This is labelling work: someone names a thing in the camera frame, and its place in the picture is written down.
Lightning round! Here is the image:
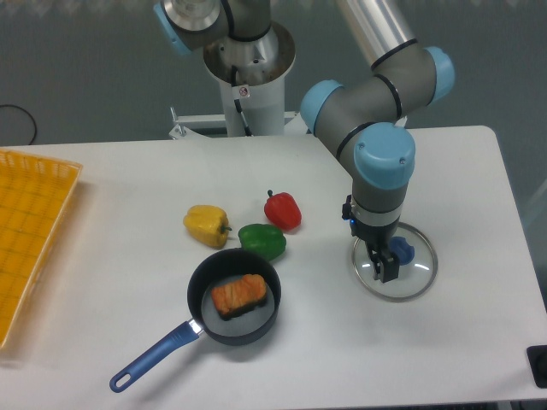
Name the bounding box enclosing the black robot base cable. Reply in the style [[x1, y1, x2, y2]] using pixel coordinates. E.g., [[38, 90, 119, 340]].
[[230, 64, 254, 138]]

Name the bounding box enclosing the black saucepan blue handle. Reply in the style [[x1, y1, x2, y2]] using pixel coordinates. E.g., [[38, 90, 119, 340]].
[[109, 249, 281, 393]]

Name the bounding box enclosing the green bell pepper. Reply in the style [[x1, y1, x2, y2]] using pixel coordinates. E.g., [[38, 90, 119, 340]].
[[238, 224, 286, 261]]

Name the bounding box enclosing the red bell pepper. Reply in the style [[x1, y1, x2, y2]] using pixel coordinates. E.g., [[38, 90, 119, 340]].
[[264, 190, 302, 231]]

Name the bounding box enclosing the orange toy salmon piece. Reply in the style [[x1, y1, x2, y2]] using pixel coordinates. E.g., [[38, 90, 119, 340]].
[[210, 274, 268, 319]]

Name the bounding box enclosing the black box at table edge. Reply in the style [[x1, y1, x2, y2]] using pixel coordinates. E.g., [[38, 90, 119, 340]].
[[526, 345, 547, 389]]

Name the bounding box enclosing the yellow plastic basket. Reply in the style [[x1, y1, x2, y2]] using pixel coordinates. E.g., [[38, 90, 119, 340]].
[[1, 149, 83, 345]]

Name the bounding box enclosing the glass pot lid blue knob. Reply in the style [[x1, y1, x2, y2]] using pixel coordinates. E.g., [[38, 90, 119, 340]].
[[351, 222, 439, 302]]

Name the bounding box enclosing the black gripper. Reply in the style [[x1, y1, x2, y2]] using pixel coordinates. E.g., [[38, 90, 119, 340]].
[[342, 195, 401, 284]]

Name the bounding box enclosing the black cable on floor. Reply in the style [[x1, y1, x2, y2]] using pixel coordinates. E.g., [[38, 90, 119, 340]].
[[0, 103, 38, 147]]

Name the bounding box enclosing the yellow bell pepper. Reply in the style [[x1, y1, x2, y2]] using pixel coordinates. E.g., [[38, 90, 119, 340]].
[[183, 205, 232, 249]]

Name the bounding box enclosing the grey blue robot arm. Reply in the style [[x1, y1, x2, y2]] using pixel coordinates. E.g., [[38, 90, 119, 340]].
[[154, 1, 455, 282]]

